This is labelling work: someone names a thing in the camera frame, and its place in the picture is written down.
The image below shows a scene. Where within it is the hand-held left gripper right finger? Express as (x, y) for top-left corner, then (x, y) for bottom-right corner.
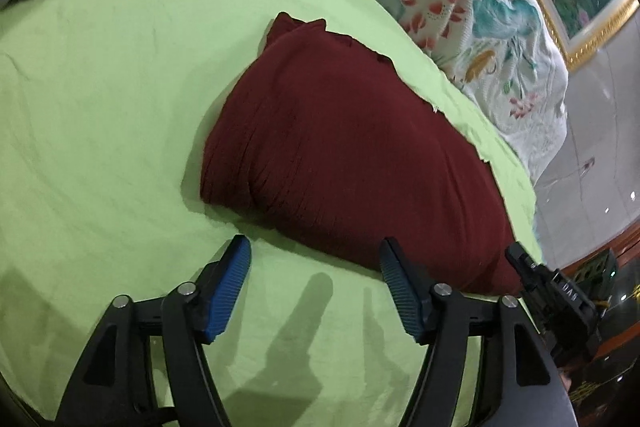
(378, 237), (573, 427)

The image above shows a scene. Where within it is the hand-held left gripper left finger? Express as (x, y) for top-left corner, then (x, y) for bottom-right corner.
(52, 234), (252, 427)

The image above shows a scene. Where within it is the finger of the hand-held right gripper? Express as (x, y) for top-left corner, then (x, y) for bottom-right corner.
(505, 243), (543, 283)

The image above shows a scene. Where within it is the dark red pillow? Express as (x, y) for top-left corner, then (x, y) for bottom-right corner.
(199, 11), (528, 297)

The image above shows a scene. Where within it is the dark wooden cabinet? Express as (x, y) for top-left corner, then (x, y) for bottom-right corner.
(545, 222), (640, 408)

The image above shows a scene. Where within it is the light green bed sheet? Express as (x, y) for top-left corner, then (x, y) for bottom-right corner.
(0, 0), (546, 427)

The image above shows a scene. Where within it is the white floral quilt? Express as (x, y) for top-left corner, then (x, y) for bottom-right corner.
(260, 0), (571, 182)

